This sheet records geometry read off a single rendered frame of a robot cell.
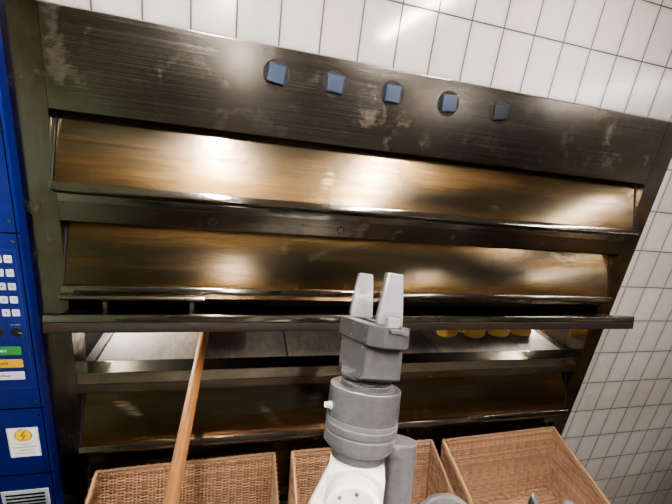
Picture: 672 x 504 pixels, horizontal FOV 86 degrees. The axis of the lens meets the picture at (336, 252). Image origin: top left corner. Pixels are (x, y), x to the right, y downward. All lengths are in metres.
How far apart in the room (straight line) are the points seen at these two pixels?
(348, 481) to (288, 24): 0.94
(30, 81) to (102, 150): 0.19
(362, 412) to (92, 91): 0.90
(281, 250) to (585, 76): 1.05
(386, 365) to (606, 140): 1.23
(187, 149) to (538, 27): 1.01
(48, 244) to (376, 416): 0.94
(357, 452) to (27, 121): 0.98
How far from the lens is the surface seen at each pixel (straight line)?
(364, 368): 0.43
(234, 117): 1.00
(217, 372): 1.25
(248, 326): 0.99
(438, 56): 1.14
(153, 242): 1.10
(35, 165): 1.12
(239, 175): 1.01
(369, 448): 0.46
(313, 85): 1.02
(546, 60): 1.33
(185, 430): 1.02
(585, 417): 2.12
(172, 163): 1.03
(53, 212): 1.13
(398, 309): 0.43
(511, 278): 1.42
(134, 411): 1.37
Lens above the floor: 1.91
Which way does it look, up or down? 18 degrees down
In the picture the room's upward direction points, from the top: 8 degrees clockwise
